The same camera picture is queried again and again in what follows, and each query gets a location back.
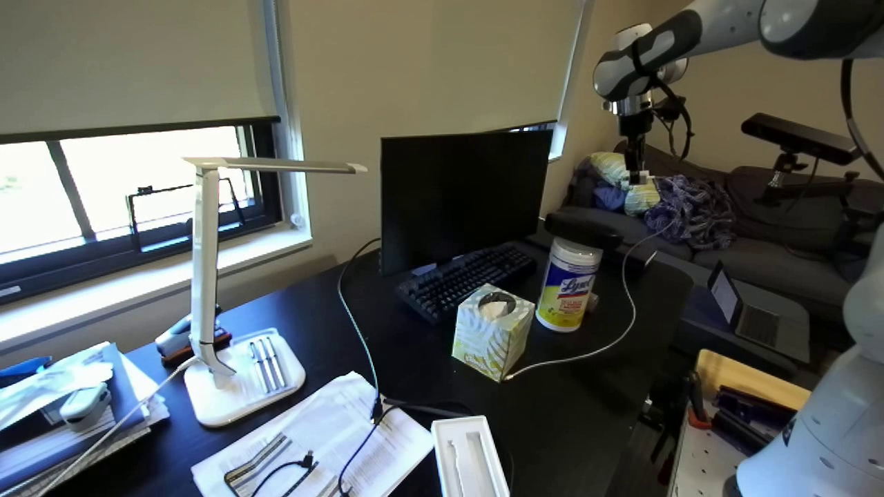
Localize yellow patterned tissue box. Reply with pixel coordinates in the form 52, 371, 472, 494
451, 283, 540, 388

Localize small dark laptop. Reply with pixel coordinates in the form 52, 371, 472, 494
705, 262, 816, 367

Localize black computer monitor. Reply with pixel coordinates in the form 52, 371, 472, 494
379, 121, 562, 331

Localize white folded booklet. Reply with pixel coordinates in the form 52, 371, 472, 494
342, 403, 440, 497

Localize white charger cable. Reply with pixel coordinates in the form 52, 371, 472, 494
500, 224, 669, 388

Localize white printed paper sheet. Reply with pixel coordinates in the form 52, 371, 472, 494
190, 371, 385, 497

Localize stack of books and papers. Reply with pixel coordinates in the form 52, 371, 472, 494
0, 340, 174, 497

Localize black camera on stand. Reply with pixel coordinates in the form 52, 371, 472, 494
740, 110, 871, 208

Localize papers stack on desk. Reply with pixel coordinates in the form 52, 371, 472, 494
247, 392, 395, 497

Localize cream roller blind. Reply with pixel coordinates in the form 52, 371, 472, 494
0, 0, 281, 144

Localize grey laptop power cable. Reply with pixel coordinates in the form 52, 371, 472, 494
331, 236, 388, 409

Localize dark couch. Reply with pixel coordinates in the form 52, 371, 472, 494
562, 137, 884, 320

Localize white perforated mounting table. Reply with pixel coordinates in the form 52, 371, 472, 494
667, 403, 784, 497

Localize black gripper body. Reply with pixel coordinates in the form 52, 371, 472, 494
613, 94, 661, 161

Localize purple cloth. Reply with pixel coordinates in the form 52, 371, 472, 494
645, 175, 740, 255

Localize white desk lamp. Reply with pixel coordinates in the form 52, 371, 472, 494
179, 155, 371, 432

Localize disinfecting wipes canister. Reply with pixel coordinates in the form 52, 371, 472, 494
534, 213, 625, 338

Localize wooden tray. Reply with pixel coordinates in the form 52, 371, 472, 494
687, 345, 819, 438

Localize black and red tools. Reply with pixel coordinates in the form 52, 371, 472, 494
710, 384, 806, 457

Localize black window frame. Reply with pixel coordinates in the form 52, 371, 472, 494
0, 113, 287, 300

